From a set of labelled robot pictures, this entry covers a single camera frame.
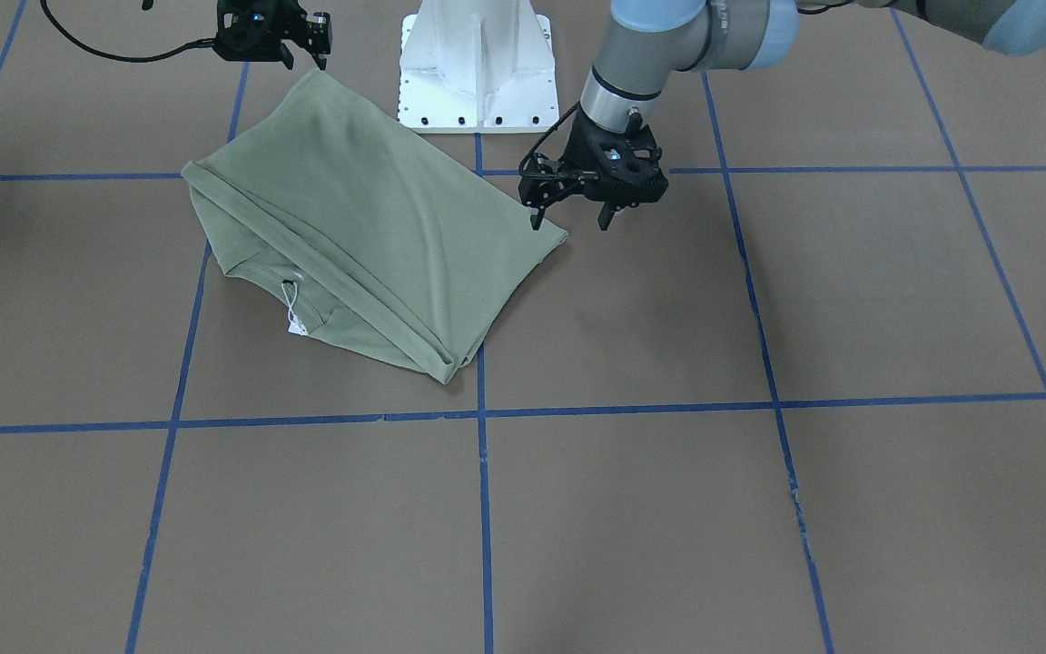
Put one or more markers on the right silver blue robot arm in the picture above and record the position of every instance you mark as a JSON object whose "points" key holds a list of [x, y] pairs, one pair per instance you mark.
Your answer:
{"points": [[149, 32]]}

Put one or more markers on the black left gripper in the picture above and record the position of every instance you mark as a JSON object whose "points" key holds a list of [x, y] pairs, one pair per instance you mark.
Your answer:
{"points": [[580, 147]]}

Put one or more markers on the sage green long-sleeve shirt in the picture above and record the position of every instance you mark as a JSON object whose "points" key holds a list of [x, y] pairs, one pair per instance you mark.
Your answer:
{"points": [[402, 254]]}

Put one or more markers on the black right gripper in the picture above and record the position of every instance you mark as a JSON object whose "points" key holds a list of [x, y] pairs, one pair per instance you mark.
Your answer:
{"points": [[315, 27]]}

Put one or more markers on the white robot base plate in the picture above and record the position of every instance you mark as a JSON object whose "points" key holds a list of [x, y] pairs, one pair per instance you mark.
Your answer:
{"points": [[477, 67]]}

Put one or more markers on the white hang loop tag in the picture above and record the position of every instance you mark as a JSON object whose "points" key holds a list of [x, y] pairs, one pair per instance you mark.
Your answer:
{"points": [[291, 295]]}

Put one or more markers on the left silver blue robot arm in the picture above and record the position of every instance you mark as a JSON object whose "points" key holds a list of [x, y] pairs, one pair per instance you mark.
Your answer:
{"points": [[647, 41]]}

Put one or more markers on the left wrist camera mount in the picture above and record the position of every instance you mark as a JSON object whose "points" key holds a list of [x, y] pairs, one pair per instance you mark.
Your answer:
{"points": [[629, 171]]}

